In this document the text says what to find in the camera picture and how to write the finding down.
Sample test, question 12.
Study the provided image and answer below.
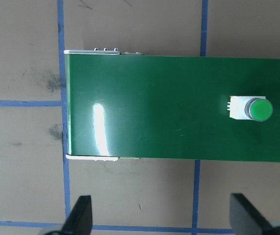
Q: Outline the green push button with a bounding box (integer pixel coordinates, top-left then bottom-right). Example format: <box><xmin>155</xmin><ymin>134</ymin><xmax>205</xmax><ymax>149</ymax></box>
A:
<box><xmin>229</xmin><ymin>95</ymin><xmax>273</xmax><ymax>122</ymax></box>

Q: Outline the green belt conveyor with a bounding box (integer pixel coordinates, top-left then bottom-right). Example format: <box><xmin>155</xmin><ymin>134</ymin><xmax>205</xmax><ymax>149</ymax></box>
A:
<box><xmin>63</xmin><ymin>47</ymin><xmax>280</xmax><ymax>164</ymax></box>

